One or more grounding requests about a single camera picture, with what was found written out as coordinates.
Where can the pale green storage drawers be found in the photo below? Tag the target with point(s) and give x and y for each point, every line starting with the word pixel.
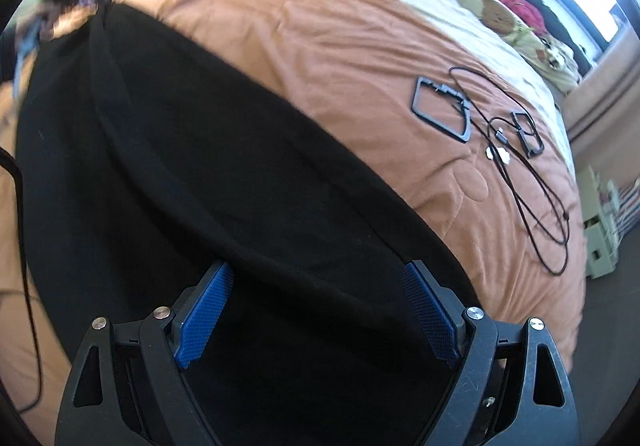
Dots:
pixel 602 251

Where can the pink clothing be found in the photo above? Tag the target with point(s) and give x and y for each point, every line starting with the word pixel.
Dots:
pixel 515 5

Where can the orange fleece blanket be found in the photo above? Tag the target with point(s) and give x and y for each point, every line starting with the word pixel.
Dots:
pixel 325 25

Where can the large black rectangular frame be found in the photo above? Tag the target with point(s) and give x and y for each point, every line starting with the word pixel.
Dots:
pixel 467 123

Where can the pink curtain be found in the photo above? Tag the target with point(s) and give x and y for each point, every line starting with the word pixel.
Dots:
pixel 610 90

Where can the black pants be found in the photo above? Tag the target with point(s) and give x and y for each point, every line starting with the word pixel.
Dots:
pixel 200 175

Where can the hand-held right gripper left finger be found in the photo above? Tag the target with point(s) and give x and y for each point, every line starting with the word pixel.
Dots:
pixel 205 316

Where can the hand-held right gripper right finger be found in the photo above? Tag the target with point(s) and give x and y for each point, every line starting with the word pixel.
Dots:
pixel 432 321

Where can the dark clothing pile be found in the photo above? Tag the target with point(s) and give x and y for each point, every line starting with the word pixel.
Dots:
pixel 555 20

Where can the small black rectangular frame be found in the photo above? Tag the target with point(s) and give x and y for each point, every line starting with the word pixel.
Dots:
pixel 534 131

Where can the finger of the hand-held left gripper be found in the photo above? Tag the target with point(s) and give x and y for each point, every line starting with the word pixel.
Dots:
pixel 27 55

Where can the cream bear print bedding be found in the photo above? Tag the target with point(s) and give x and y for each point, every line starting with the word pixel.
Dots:
pixel 500 15

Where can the striped gift bag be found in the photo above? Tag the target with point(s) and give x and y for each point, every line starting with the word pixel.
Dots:
pixel 630 221

